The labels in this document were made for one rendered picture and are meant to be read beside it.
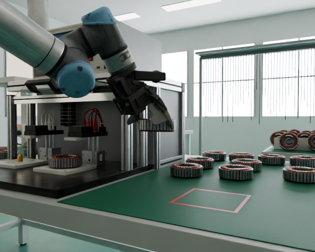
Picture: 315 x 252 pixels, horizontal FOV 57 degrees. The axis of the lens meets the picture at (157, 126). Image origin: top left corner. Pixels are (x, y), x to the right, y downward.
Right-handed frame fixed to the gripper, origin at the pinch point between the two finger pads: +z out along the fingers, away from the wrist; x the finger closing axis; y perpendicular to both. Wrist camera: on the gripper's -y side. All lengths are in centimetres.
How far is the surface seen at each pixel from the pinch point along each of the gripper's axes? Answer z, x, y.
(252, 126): 333, -288, -472
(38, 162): 3, -50, 21
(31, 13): -56, -169, -66
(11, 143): -3, -75, 20
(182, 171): 19.9, -2.0, -2.5
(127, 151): 8.2, -16.7, 3.6
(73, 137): -1.7, -33.1, 10.7
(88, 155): 9.1, -37.4, 8.0
